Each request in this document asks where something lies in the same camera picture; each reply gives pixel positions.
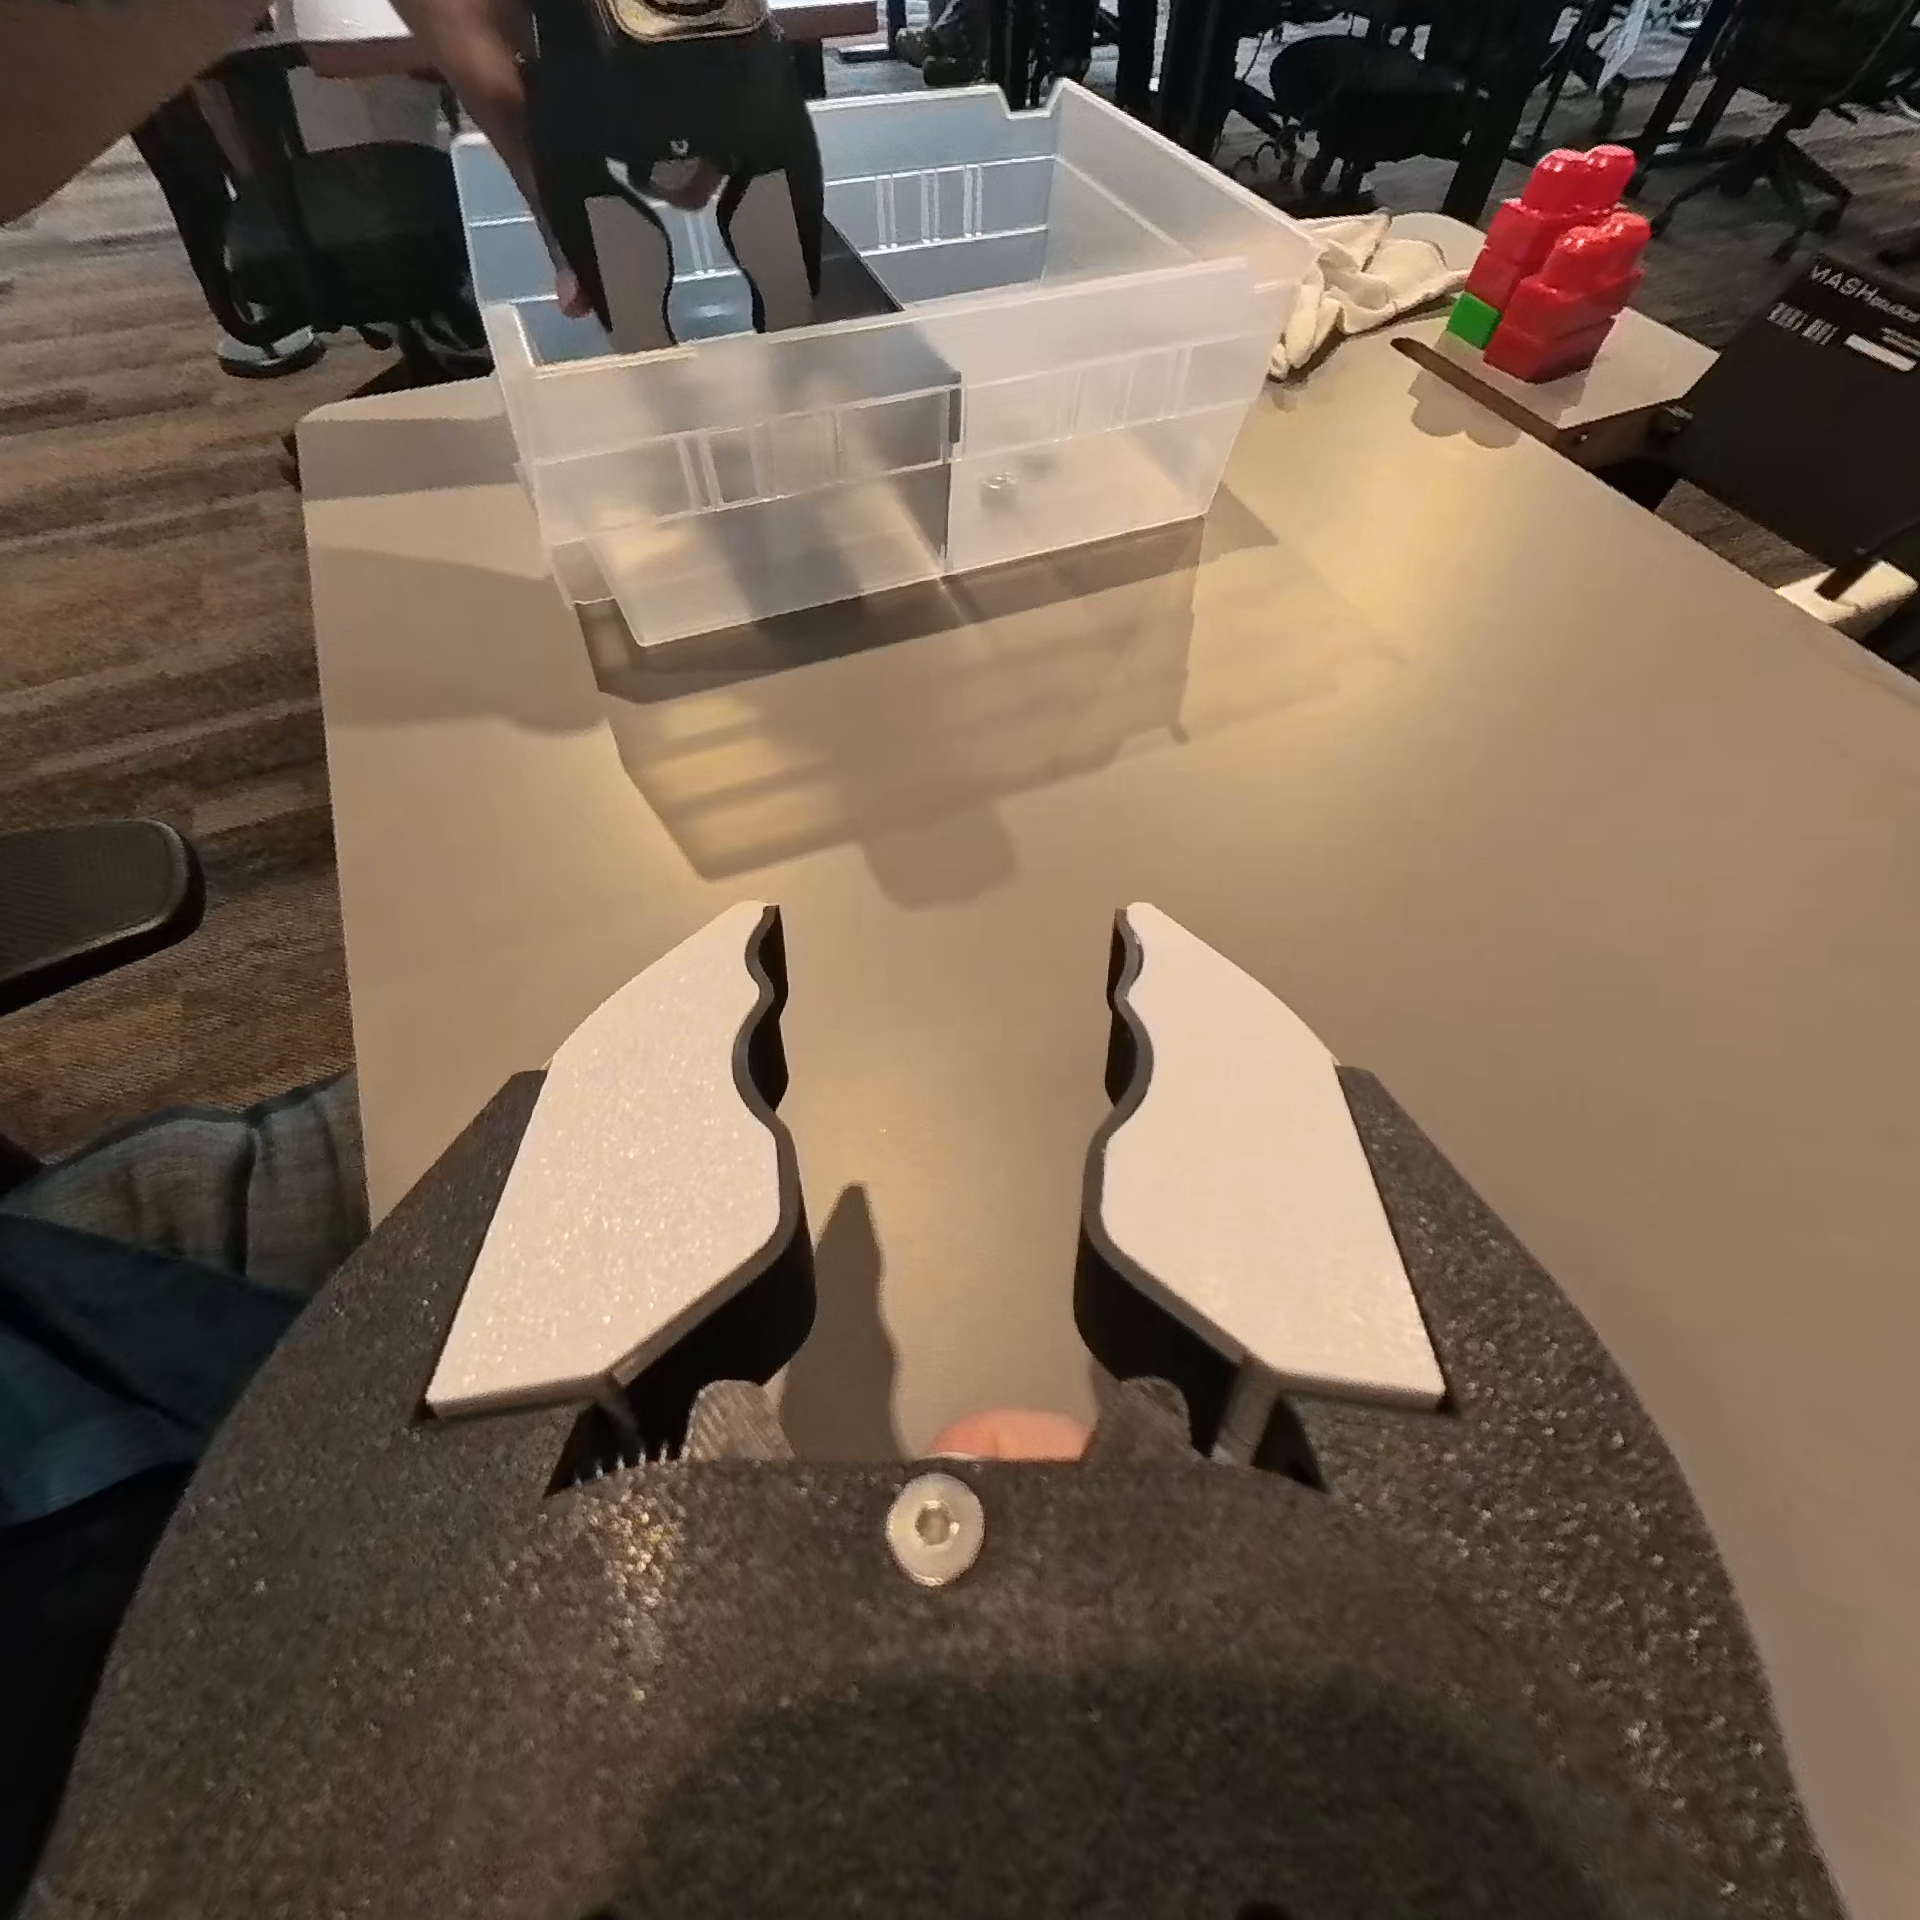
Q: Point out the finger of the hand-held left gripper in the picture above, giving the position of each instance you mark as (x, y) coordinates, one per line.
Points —
(631, 271)
(780, 248)

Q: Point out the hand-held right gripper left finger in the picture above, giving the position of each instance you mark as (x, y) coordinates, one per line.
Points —
(631, 1200)

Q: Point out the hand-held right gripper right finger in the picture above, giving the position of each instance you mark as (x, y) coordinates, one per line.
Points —
(1261, 1200)

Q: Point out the steel hex nut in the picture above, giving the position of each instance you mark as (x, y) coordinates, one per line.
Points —
(995, 487)

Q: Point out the clear divided plastic bin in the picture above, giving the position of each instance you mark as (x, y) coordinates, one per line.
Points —
(1080, 391)

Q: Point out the person's left forearm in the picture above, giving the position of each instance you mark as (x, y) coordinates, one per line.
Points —
(90, 74)

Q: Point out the person's left hand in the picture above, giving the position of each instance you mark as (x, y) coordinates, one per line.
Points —
(473, 61)

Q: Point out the black bin divider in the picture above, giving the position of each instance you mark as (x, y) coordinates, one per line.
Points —
(885, 420)

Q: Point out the person's grey jeans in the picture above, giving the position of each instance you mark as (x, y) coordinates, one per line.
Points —
(224, 1184)

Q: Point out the white cloth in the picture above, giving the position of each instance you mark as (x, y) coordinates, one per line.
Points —
(1365, 285)

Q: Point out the person's black office chair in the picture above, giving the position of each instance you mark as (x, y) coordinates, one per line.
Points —
(90, 900)

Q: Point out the green toy block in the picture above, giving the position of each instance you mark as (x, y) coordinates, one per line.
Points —
(1474, 323)

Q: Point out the red toy block stack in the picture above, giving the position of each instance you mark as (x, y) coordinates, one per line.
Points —
(1568, 254)

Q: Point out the brown thin board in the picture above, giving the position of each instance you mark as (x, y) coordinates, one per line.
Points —
(1575, 412)

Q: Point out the black printed box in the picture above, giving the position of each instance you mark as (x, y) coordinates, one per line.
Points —
(1801, 404)

